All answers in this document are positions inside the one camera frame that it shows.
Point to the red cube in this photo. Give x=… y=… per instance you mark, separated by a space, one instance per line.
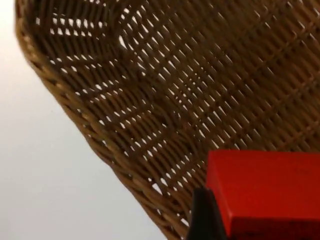
x=270 y=190

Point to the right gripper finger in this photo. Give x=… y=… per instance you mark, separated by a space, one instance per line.
x=203 y=220

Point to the brown wicker basket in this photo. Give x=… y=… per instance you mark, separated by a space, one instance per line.
x=175 y=82

